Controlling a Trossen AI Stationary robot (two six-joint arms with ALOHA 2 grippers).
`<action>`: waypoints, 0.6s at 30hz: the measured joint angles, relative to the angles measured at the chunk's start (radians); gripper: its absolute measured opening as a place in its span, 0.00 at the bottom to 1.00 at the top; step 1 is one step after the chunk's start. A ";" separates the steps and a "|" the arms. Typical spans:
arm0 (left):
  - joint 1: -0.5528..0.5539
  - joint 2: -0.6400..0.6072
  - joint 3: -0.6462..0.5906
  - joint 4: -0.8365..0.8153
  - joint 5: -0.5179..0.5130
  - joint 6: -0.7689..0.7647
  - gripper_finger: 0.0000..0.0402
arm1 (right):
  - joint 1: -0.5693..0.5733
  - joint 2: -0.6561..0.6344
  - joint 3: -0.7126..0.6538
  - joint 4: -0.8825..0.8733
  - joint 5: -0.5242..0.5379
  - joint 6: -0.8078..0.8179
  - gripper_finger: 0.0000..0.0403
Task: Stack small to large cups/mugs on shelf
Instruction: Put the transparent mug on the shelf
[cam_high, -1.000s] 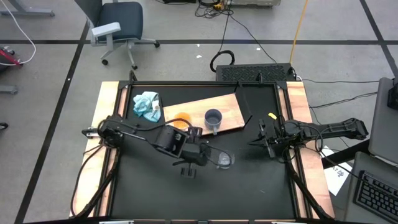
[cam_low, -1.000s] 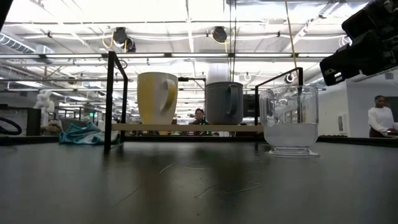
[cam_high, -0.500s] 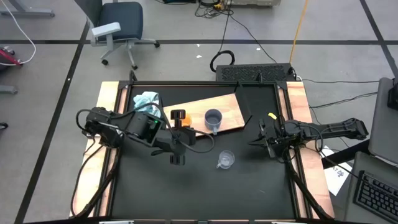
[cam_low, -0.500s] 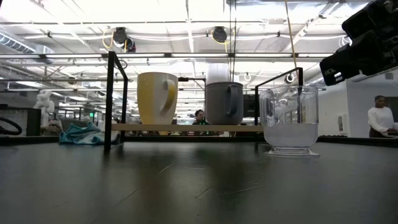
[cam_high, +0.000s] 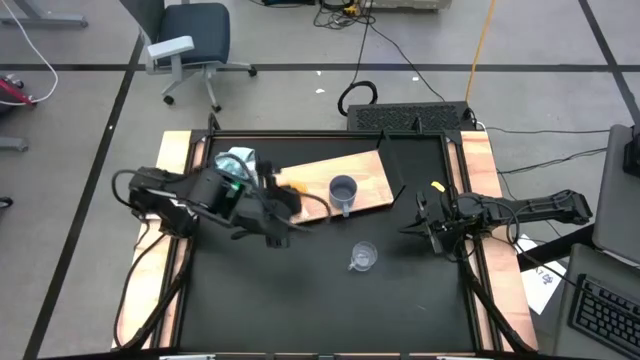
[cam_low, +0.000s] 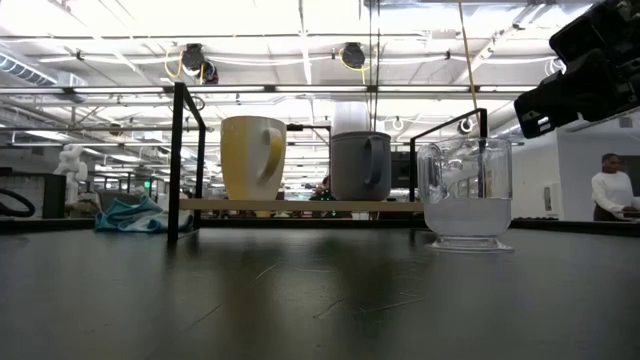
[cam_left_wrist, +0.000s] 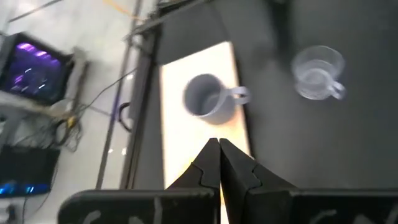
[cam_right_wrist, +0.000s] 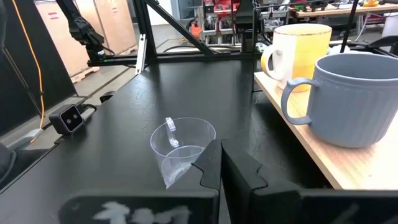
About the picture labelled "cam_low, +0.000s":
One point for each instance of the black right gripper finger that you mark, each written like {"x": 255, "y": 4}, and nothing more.
{"x": 545, "y": 107}

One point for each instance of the clear glass cup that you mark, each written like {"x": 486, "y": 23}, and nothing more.
{"x": 467, "y": 220}

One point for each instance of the grey mug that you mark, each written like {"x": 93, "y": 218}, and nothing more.
{"x": 352, "y": 170}

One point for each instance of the person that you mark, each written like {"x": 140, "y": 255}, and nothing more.
{"x": 610, "y": 192}

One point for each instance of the light blue cloth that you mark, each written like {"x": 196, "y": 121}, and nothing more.
{"x": 132, "y": 217}

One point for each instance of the white wall box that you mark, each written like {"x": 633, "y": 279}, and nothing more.
{"x": 550, "y": 197}

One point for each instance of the black table frame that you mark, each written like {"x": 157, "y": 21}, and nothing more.
{"x": 575, "y": 226}

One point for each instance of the wooden shelf with black frame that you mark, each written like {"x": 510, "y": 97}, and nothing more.
{"x": 176, "y": 165}

